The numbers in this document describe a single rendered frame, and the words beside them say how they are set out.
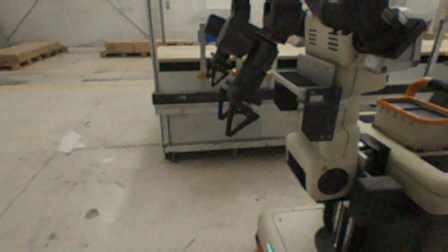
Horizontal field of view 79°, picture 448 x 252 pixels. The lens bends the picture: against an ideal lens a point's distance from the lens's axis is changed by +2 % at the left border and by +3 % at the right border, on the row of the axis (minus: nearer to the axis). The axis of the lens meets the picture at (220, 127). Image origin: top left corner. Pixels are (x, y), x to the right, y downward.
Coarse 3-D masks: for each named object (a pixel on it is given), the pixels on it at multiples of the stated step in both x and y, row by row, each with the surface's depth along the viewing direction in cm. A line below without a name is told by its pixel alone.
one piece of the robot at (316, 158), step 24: (312, 24) 83; (312, 48) 86; (336, 48) 72; (336, 72) 76; (360, 72) 76; (360, 96) 82; (336, 120) 83; (288, 144) 101; (312, 144) 91; (336, 144) 81; (312, 168) 84; (336, 168) 85; (312, 192) 88; (336, 192) 89
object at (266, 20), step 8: (272, 0) 50; (280, 0) 50; (288, 0) 50; (296, 0) 50; (264, 8) 55; (272, 8) 50; (280, 8) 50; (288, 8) 50; (296, 8) 51; (264, 16) 56; (272, 16) 51; (296, 16) 51; (264, 24) 56; (272, 24) 51
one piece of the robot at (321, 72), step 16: (304, 64) 86; (320, 64) 76; (288, 80) 81; (304, 80) 81; (320, 80) 77; (288, 96) 98; (304, 96) 72; (320, 96) 71; (336, 96) 72; (304, 112) 73; (320, 112) 74; (336, 112) 74; (304, 128) 75; (320, 128) 76
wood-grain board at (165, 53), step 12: (168, 48) 245; (180, 48) 245; (192, 48) 245; (216, 48) 244; (288, 48) 244; (300, 48) 244; (444, 48) 239; (168, 60) 197; (180, 60) 199; (192, 60) 200
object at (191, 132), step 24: (168, 72) 202; (192, 72) 205; (408, 72) 230; (432, 72) 233; (168, 120) 222; (192, 120) 224; (216, 120) 227; (240, 120) 230; (264, 120) 233; (288, 120) 237; (168, 144) 227; (192, 144) 230; (216, 144) 233; (240, 144) 236; (264, 144) 239
